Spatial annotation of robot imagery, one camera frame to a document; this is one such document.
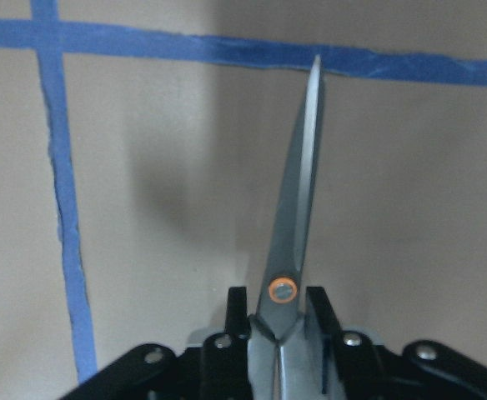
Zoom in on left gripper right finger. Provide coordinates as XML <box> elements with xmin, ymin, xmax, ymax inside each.
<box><xmin>305</xmin><ymin>287</ymin><xmax>487</xmax><ymax>399</ymax></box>

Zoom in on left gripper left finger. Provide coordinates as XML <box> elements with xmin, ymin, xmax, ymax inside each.
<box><xmin>64</xmin><ymin>287</ymin><xmax>252</xmax><ymax>400</ymax></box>

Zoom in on orange grey handled scissors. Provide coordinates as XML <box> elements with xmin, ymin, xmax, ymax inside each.
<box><xmin>248</xmin><ymin>57</ymin><xmax>324</xmax><ymax>399</ymax></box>

